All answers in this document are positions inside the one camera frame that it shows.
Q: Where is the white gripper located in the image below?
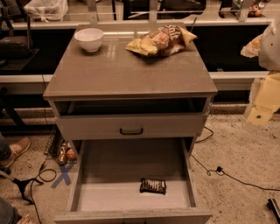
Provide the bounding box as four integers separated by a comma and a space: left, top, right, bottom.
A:
247, 72, 280, 126

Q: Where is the white plastic bag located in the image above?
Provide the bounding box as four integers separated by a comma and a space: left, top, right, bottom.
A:
24, 0, 68, 22

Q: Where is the dark chair left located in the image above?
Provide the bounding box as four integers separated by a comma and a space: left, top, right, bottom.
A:
0, 6, 39, 71

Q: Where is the black object floor right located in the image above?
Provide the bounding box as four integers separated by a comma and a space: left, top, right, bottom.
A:
267, 199, 280, 224

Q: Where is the black floor cable right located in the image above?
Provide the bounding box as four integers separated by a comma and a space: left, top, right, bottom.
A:
190, 125, 280, 193

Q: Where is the open middle drawer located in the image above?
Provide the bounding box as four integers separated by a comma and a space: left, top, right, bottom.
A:
54, 138, 212, 224

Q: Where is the black floor cable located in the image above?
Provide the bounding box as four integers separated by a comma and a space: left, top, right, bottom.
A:
29, 73, 58, 224
190, 125, 280, 193

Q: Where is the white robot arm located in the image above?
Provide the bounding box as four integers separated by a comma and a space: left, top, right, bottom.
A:
241, 18, 280, 126

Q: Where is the black tripod leg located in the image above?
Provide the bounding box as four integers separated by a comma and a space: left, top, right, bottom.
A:
0, 171, 42, 205

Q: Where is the white ceramic bowl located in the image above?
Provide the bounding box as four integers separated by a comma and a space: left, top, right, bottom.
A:
74, 28, 104, 52

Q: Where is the wire basket with snacks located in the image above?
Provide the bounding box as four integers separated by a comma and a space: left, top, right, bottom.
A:
44, 126, 77, 165

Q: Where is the black floor cable left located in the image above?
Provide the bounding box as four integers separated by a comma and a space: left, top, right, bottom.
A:
29, 73, 58, 224

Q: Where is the closed top drawer black handle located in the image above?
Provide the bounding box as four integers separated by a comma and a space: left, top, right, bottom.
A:
56, 113, 206, 140

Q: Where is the blue tape cross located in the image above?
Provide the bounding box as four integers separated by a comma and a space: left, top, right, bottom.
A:
51, 164, 74, 188

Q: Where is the dark rxbar chocolate bar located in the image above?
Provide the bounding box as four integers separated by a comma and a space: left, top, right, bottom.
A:
139, 178, 167, 194

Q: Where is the yellow brown chip bag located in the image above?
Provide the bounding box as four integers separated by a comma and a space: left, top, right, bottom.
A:
126, 24, 197, 57

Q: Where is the tan shoe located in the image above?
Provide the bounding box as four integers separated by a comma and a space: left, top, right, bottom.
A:
0, 137, 31, 168

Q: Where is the grey drawer cabinet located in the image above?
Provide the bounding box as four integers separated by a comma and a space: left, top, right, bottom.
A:
42, 24, 219, 224

